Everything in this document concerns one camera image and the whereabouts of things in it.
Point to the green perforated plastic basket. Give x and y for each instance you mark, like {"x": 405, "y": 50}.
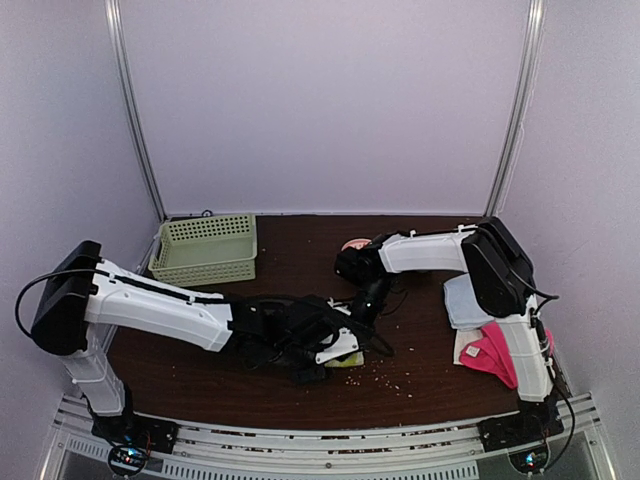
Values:
{"x": 206, "y": 250}

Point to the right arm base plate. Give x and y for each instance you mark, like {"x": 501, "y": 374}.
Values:
{"x": 524, "y": 437}

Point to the aluminium frame post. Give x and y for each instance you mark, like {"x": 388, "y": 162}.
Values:
{"x": 523, "y": 94}
{"x": 117, "y": 37}

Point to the pink towel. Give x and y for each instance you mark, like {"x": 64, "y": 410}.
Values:
{"x": 494, "y": 357}

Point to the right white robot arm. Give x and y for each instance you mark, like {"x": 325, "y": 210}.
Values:
{"x": 494, "y": 276}

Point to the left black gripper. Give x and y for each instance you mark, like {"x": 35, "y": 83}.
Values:
{"x": 302, "y": 377}

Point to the red white patterned bowl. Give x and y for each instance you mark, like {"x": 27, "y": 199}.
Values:
{"x": 357, "y": 243}

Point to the light blue towel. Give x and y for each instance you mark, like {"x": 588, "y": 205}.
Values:
{"x": 463, "y": 311}

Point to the left aluminium frame post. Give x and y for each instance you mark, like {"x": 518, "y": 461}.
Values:
{"x": 117, "y": 37}

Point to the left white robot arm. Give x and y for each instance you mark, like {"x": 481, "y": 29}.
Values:
{"x": 60, "y": 311}

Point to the green lemon pattern towel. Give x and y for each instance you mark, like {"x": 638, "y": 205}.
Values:
{"x": 355, "y": 359}

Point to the cream white towel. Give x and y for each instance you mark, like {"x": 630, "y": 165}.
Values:
{"x": 463, "y": 345}

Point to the right aluminium frame post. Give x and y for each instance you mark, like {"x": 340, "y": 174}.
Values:
{"x": 523, "y": 94}

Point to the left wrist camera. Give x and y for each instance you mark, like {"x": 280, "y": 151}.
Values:
{"x": 335, "y": 346}

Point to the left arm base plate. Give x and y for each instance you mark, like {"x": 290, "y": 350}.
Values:
{"x": 133, "y": 439}

